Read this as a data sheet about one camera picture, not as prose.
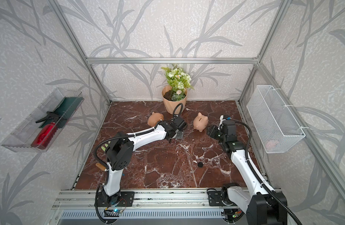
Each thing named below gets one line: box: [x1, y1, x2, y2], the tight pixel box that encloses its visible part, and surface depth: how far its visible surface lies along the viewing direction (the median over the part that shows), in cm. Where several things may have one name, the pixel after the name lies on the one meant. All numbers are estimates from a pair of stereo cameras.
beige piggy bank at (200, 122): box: [193, 112, 209, 133], surface depth 99 cm
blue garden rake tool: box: [95, 162, 107, 172], surface depth 86 cm
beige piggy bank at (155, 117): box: [147, 111, 165, 128], surface depth 101 cm
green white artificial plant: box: [160, 63, 195, 102], surface depth 98 cm
